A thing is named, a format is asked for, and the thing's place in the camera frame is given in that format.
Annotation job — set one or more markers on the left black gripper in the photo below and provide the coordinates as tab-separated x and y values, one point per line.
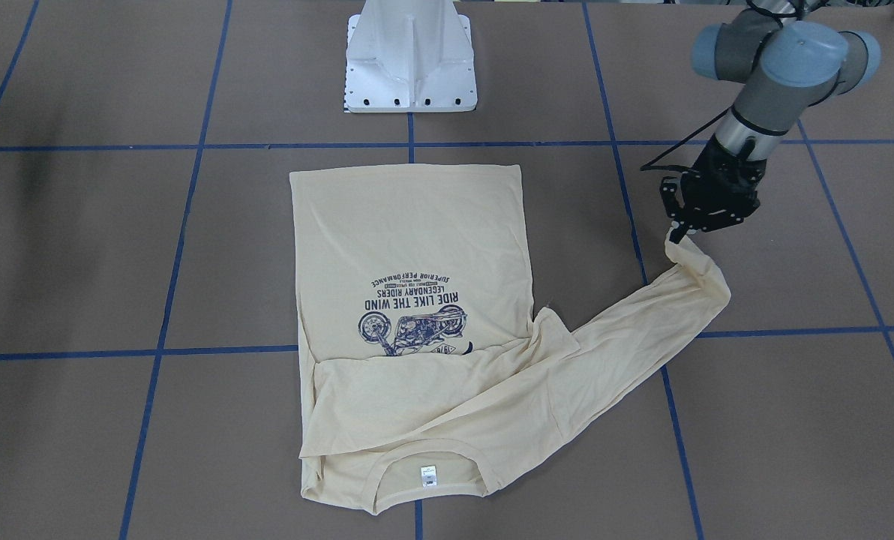
718	163

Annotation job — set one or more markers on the cream long-sleeve printed shirt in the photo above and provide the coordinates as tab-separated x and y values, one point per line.
424	369

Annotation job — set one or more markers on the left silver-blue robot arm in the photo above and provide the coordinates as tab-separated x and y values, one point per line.
785	64

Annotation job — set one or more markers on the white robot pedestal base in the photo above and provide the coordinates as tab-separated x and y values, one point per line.
409	57

